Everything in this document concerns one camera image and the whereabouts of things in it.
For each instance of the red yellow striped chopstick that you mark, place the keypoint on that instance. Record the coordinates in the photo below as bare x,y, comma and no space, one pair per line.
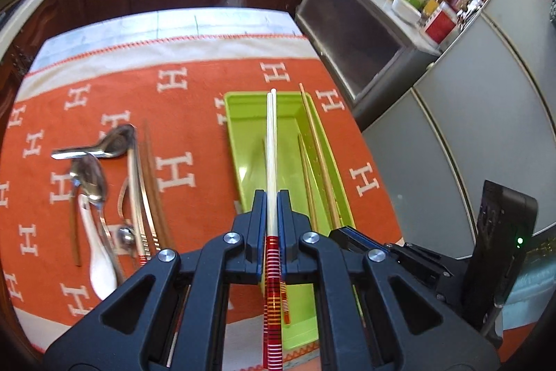
285,301

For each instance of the dark wooden chopstick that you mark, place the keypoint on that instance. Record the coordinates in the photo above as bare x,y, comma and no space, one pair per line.
76,232
162,219
147,162

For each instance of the yellow box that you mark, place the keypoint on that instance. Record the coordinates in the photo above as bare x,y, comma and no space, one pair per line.
430,7

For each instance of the green plastic tray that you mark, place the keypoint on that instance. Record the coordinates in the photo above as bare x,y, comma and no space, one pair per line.
247,136

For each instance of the small metal spoon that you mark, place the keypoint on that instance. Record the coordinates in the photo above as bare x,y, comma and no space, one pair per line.
127,235

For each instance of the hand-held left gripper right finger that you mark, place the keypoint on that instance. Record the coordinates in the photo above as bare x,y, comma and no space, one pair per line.
284,223

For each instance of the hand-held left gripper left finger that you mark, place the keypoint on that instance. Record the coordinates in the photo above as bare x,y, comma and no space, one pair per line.
260,223

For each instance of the orange printed blanket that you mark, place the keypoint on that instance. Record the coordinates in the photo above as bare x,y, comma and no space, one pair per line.
195,114

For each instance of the light wooden chopstick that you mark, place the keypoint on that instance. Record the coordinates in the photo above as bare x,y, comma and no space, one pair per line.
315,138
306,175

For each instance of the white ceramic spoon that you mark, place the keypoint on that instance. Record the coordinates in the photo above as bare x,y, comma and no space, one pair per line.
102,273

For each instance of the white bowl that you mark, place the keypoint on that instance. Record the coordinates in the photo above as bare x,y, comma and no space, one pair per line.
406,8

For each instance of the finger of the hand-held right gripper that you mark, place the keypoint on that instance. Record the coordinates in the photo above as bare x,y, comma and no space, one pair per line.
360,238

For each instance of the stainless steel cabinet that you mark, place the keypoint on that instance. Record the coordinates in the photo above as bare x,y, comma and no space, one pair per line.
347,32

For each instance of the red box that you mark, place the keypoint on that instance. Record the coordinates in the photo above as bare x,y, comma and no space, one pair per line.
438,27

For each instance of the long metal spoon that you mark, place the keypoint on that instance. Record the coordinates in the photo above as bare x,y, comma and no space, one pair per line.
89,177

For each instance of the short metal soup spoon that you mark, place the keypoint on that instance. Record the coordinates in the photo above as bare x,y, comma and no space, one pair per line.
115,138

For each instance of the grey refrigerator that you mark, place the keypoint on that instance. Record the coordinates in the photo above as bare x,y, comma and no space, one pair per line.
456,136

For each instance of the floral white tablecloth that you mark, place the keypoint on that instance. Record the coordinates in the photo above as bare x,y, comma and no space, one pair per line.
152,25

